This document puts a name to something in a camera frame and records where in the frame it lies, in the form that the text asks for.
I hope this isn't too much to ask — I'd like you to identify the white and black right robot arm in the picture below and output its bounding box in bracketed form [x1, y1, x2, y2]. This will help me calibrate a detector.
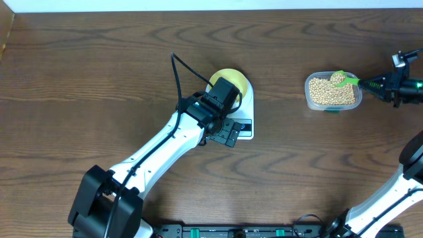
[327, 71, 422, 237]

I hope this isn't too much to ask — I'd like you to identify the yellow plastic bowl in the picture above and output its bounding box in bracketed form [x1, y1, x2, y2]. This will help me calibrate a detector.
[210, 68, 252, 102]

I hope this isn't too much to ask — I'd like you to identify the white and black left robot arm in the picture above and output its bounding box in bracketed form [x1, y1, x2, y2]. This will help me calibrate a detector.
[68, 77, 242, 238]

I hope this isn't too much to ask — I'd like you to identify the clear container of soybeans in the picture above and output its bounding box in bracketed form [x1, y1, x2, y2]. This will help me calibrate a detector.
[305, 71, 363, 111]

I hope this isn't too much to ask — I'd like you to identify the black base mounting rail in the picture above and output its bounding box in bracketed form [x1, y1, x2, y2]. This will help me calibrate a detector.
[151, 224, 324, 238]

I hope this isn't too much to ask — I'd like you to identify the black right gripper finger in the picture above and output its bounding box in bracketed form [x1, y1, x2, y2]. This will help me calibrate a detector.
[358, 82, 392, 102]
[358, 75, 386, 85]

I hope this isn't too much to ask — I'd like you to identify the white digital kitchen scale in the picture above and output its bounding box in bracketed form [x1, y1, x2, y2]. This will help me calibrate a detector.
[206, 77, 254, 140]

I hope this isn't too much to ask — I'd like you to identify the green plastic measuring scoop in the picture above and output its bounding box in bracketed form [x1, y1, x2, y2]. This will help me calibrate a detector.
[329, 70, 360, 88]

